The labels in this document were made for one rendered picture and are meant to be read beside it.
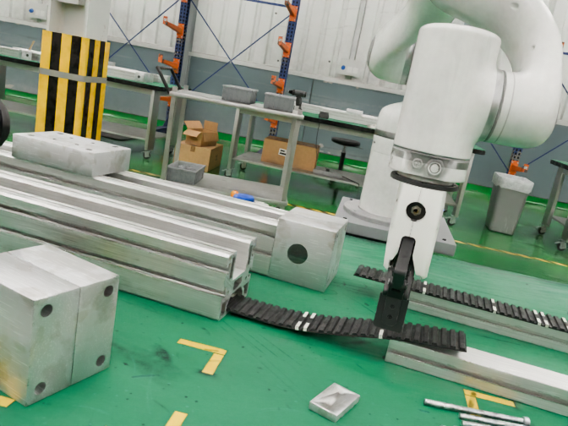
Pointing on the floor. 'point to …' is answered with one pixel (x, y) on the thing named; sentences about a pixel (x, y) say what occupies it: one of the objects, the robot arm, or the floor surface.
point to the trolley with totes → (230, 97)
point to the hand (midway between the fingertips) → (393, 305)
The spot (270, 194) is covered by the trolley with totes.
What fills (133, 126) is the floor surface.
